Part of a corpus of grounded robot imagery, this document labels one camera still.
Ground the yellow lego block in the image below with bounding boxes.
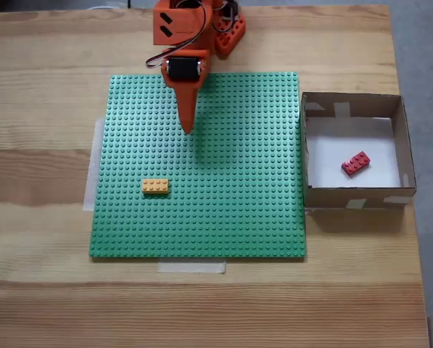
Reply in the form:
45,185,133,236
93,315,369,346
141,178,172,196

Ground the black servo cable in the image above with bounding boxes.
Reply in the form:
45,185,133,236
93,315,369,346
144,0,207,69

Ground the white paper box lining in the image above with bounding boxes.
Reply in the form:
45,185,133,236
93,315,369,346
305,116,402,189

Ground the translucent tape strip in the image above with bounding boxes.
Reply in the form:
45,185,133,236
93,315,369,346
83,117,107,212
157,259,227,274

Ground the red lego block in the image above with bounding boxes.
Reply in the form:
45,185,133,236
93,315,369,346
341,150,372,178

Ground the green lego baseplate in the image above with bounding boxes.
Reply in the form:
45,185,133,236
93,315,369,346
88,71,308,261

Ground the cardboard box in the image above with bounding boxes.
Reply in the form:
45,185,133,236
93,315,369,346
300,91,418,210

